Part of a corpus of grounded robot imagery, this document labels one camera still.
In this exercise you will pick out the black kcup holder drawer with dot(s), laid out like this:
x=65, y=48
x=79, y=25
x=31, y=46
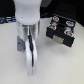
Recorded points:
x=61, y=28

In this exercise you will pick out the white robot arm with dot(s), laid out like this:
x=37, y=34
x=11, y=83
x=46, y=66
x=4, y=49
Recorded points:
x=27, y=14

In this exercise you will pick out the silver white gripper body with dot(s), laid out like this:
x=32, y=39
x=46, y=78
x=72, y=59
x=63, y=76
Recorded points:
x=26, y=43

